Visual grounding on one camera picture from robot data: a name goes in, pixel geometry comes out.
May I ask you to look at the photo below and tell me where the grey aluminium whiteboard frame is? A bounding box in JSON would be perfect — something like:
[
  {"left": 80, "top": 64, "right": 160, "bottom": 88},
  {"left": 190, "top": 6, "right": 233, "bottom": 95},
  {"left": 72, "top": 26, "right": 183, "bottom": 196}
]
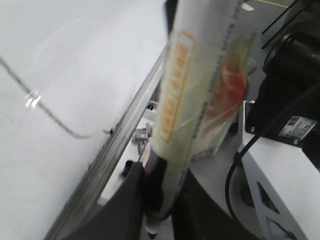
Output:
[{"left": 45, "top": 46, "right": 168, "bottom": 240}]

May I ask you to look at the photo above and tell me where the white whiteboard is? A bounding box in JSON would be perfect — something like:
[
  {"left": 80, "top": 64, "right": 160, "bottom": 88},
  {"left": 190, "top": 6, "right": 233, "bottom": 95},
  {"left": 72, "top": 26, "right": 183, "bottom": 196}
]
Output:
[{"left": 0, "top": 0, "right": 167, "bottom": 240}]

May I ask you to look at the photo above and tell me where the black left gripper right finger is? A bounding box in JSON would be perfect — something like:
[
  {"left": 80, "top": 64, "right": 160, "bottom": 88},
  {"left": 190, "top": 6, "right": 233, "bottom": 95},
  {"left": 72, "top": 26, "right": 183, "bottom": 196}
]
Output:
[{"left": 172, "top": 170, "right": 257, "bottom": 240}]

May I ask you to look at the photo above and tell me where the red magnet taped to marker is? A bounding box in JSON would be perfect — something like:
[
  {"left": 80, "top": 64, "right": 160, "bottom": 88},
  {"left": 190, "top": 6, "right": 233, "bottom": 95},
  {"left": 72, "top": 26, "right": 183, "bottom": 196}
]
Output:
[{"left": 192, "top": 32, "right": 258, "bottom": 160}]

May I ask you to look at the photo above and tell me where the black cable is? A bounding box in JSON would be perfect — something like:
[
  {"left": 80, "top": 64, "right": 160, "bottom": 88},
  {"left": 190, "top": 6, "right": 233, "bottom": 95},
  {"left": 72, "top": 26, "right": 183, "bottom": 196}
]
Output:
[{"left": 224, "top": 82, "right": 320, "bottom": 223}]

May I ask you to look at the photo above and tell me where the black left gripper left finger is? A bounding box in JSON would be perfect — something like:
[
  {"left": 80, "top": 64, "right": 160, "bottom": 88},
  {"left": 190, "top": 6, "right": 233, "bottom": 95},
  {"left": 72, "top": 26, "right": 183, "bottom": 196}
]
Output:
[{"left": 66, "top": 162, "right": 145, "bottom": 240}]

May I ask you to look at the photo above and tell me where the white whiteboard marker pen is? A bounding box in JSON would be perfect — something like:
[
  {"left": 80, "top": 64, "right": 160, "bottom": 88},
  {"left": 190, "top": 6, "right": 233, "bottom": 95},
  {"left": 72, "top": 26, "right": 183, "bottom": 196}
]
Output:
[{"left": 143, "top": 0, "right": 242, "bottom": 238}]

